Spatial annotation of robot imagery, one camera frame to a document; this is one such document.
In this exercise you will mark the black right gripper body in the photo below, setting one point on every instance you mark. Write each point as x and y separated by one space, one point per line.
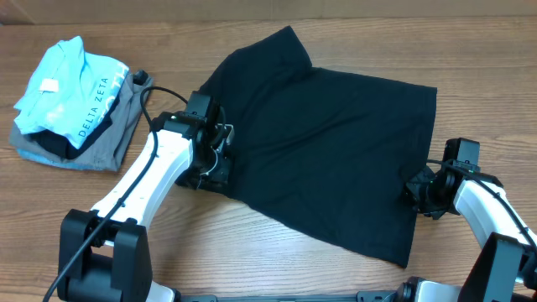
432 200

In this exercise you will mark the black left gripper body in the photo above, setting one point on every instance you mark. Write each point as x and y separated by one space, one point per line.
214 166

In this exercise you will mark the black t-shirt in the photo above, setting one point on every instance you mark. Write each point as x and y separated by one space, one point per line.
324 152

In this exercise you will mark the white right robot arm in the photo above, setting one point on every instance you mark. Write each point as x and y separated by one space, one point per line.
508 246

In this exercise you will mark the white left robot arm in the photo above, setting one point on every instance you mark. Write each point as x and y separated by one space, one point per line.
104 252

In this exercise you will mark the folded grey shirt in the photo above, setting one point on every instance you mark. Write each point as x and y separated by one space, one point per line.
108 151

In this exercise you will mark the folded black shirt in stack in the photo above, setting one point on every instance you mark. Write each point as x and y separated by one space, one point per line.
61 146

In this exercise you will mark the folded light blue shirt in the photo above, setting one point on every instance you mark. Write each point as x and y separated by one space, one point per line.
70 92

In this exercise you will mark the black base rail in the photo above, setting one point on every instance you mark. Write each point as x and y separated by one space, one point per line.
361 296

